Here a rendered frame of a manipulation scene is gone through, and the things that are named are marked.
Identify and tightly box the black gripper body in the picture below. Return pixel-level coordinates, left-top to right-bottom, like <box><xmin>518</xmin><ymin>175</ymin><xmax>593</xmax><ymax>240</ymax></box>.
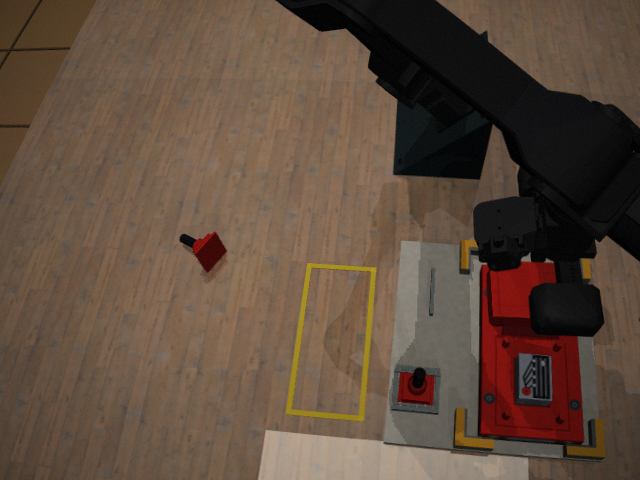
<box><xmin>517</xmin><ymin>167</ymin><xmax>605</xmax><ymax>337</ymax></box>

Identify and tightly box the yellow rectangular outline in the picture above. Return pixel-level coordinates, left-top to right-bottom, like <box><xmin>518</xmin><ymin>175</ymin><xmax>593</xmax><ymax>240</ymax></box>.
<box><xmin>286</xmin><ymin>263</ymin><xmax>376</xmax><ymax>422</ymax></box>

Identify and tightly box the red car hood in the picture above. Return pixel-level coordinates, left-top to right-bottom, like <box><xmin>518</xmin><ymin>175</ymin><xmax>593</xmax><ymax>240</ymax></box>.
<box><xmin>486</xmin><ymin>261</ymin><xmax>557</xmax><ymax>328</ymax></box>

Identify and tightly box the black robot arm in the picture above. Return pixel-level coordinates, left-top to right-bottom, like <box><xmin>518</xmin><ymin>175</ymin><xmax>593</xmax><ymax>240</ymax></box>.
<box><xmin>275</xmin><ymin>0</ymin><xmax>640</xmax><ymax>271</ymax></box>

